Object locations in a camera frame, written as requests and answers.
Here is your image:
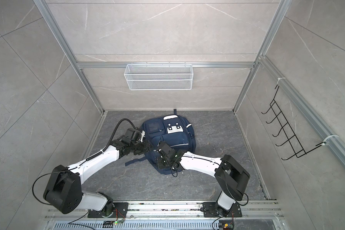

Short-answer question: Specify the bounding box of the navy blue student backpack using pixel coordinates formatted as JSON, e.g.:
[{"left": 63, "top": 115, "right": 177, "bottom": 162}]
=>
[{"left": 140, "top": 111, "right": 196, "bottom": 175}]

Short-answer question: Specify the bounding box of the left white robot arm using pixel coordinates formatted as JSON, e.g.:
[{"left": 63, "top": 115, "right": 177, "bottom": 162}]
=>
[{"left": 43, "top": 128, "right": 151, "bottom": 215}]

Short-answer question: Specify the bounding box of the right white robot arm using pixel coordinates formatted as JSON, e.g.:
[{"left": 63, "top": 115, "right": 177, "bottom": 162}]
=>
[{"left": 157, "top": 142, "right": 250, "bottom": 212}]

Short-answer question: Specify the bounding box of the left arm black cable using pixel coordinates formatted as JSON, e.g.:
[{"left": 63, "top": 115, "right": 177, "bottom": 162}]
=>
[{"left": 103, "top": 118, "right": 136, "bottom": 151}]

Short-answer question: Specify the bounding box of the white wire mesh basket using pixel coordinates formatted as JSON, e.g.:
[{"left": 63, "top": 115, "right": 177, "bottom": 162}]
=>
[{"left": 124, "top": 64, "right": 194, "bottom": 91}]

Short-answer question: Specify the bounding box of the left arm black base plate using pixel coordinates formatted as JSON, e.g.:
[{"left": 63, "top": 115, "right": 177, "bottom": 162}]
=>
[{"left": 87, "top": 202, "right": 129, "bottom": 219}]

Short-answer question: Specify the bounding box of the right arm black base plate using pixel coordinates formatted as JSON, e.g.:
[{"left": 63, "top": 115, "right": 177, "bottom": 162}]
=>
[{"left": 200, "top": 202, "right": 242, "bottom": 218}]

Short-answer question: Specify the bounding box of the aluminium front rail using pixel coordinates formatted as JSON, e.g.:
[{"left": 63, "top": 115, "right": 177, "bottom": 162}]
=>
[{"left": 44, "top": 200, "right": 284, "bottom": 222}]

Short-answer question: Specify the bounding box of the black wire hook rack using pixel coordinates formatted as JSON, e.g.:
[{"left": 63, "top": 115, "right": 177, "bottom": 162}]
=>
[{"left": 261, "top": 85, "right": 339, "bottom": 161}]

